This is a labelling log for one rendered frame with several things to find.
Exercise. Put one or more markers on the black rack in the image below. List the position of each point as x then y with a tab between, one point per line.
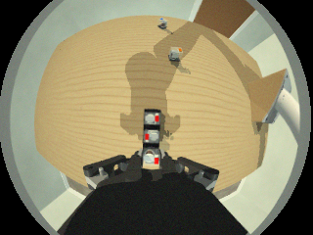
151	126

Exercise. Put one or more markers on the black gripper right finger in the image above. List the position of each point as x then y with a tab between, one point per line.
201	173

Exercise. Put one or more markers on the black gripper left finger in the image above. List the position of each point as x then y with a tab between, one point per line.
96	172

